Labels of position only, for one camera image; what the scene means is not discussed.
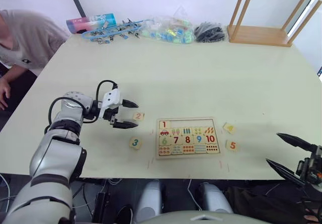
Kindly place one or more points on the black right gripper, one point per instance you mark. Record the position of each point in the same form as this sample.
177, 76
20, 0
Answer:
312, 168

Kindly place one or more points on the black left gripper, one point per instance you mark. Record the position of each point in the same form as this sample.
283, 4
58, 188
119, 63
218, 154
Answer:
110, 115

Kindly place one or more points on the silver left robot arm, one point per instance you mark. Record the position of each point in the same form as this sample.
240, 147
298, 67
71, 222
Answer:
55, 158

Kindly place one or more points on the wooden number puzzle board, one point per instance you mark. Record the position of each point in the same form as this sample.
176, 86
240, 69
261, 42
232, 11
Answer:
189, 156

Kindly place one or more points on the bystander's bare hand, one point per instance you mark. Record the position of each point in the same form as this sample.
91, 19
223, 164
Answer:
4, 93

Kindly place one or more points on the wooden tile orange 2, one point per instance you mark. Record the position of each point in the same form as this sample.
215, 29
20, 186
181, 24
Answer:
138, 116

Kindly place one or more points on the wooden tile green 3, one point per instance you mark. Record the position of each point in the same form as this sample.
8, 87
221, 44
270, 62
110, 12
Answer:
135, 142

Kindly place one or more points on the wooden tile red 1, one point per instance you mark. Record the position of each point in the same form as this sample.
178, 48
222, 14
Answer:
164, 124

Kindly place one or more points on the red car picture tile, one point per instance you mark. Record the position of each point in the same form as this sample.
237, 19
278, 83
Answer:
164, 132

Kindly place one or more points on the wooden tile green 6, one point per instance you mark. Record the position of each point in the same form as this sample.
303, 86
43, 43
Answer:
164, 141

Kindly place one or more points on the ice lollies picture tile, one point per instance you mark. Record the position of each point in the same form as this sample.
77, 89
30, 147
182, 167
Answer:
176, 131

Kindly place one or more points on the six red shapes picture tile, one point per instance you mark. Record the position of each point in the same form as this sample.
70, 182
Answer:
165, 150

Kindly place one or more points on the black bag under table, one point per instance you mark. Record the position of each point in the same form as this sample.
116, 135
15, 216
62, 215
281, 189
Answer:
264, 204

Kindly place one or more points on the wooden tile dark red 7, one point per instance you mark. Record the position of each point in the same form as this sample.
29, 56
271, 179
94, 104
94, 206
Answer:
176, 140

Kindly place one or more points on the seven blue shapes picture tile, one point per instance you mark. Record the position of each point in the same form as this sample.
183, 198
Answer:
177, 150

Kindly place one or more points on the wooden tile orange 5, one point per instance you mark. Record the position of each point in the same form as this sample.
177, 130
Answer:
232, 145

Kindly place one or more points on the blue bars picture tile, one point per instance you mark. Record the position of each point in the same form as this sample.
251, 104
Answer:
187, 131

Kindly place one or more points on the wooden tile red 8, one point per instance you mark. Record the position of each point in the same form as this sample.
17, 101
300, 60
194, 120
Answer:
188, 140

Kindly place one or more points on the wooden tile yellow 4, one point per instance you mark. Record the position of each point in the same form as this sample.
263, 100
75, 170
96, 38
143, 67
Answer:
229, 128

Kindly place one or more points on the eight orange shapes picture tile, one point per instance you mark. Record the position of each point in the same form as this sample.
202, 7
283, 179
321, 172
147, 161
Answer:
188, 149

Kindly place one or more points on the four dots picture tile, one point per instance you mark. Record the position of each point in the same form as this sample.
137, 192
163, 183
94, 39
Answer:
197, 131

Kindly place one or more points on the wooden tile blue 9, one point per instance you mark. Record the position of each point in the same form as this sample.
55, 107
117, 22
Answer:
199, 139

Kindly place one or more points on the ten black dots picture tile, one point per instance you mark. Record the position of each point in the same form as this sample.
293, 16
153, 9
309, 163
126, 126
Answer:
212, 148

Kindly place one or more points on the nine blue shapes picture tile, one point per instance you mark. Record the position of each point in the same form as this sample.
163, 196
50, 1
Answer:
200, 148

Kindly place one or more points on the orange carrots picture tile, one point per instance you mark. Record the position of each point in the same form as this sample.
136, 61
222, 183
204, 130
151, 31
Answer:
208, 130

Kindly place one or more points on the wooden tile red 10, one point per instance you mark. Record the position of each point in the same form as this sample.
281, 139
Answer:
210, 139

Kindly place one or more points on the blue hanger with metal clips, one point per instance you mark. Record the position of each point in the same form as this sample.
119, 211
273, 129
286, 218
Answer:
113, 31

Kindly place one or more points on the white rounded robot leg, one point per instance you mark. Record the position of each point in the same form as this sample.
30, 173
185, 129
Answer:
149, 201
213, 198

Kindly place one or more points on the clear bag of colourful pieces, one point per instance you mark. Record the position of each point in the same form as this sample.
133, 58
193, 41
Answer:
168, 30

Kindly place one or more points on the black box under table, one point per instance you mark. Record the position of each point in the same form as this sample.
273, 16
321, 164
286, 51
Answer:
100, 206

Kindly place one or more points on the pink and blue tube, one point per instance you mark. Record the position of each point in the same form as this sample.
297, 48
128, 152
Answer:
90, 22

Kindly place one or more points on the grey-green robot torso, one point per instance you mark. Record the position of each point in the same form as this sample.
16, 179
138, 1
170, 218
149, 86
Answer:
201, 219

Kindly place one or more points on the bag of black parts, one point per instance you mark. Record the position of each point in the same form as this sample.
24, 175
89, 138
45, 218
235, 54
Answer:
210, 32

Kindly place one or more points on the person in grey shirt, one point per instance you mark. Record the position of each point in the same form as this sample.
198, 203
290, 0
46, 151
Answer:
27, 40

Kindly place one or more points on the upturned wooden stool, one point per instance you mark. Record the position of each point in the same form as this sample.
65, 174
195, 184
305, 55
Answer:
259, 34

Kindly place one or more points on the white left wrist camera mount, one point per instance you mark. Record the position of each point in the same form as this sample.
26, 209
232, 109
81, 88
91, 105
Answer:
112, 98

